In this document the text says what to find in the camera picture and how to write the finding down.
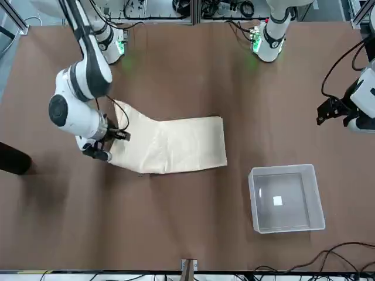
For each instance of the aluminium profile post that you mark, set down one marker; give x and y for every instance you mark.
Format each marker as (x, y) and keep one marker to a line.
(189, 270)
(16, 17)
(361, 11)

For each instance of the green circuit board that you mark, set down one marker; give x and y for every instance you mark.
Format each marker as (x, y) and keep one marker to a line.
(255, 35)

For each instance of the clear plastic box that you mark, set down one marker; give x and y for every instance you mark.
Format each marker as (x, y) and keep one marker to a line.
(281, 210)

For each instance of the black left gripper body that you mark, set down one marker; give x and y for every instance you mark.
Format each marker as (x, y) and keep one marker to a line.
(349, 114)

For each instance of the black vase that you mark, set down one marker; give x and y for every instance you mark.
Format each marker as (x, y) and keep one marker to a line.
(14, 159)

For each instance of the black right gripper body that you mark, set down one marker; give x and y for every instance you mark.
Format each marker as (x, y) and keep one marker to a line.
(110, 134)

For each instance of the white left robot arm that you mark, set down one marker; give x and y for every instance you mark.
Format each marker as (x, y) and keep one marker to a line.
(272, 44)

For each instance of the cream-colored tablecloth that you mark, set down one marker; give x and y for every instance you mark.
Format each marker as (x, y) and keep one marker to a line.
(181, 146)

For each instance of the aluminium frame rail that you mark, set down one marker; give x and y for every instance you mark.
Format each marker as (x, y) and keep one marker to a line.
(161, 20)

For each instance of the white label sticker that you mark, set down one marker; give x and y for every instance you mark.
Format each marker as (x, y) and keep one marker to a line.
(278, 200)

